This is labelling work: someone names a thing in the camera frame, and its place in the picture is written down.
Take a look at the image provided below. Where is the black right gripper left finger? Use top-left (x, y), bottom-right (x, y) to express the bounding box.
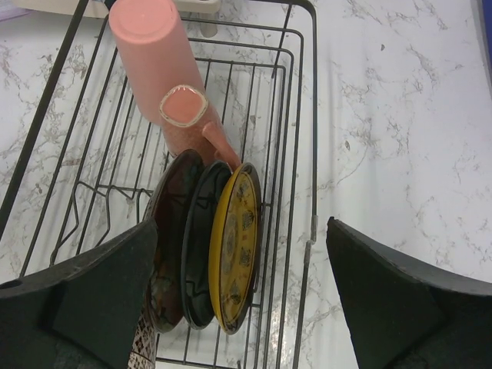
top-left (1, 220), bottom-right (158, 368)

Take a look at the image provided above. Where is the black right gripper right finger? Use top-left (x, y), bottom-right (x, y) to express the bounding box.
top-left (326, 218), bottom-right (491, 368)

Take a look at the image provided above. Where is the brown patterned bowl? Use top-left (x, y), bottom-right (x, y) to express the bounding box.
top-left (128, 298), bottom-right (157, 369)

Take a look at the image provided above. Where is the yellow patterned plate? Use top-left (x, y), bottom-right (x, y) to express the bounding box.
top-left (208, 162), bottom-right (262, 335)

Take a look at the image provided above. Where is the pink ceramic mug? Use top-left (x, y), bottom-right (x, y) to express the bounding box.
top-left (159, 85), bottom-right (241, 170)

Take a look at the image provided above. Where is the pink plastic tumbler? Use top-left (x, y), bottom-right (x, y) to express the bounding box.
top-left (108, 0), bottom-right (204, 125)

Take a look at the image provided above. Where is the dark brown plate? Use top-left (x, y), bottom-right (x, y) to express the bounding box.
top-left (144, 149), bottom-right (204, 333)

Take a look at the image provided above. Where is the black plate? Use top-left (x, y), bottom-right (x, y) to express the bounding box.
top-left (180, 161), bottom-right (231, 330)

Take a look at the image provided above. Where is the black wire dish rack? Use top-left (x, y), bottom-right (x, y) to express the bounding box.
top-left (1, 1), bottom-right (314, 368)

